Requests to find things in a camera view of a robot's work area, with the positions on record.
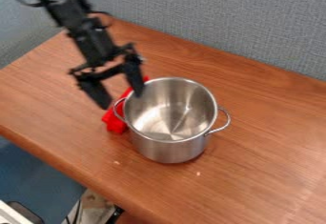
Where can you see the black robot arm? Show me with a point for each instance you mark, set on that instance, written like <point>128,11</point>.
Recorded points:
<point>68,13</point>

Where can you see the stainless steel pot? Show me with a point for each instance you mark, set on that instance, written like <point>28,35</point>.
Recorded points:
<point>171,119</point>

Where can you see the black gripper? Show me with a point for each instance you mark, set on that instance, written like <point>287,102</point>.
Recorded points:
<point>100,50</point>

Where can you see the white object at corner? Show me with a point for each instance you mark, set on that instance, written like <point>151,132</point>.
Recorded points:
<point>9,216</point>

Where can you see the black table leg frame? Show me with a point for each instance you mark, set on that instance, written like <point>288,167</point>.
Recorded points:
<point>108,217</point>

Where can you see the red rectangular block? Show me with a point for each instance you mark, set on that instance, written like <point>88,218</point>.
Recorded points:
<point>115,125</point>

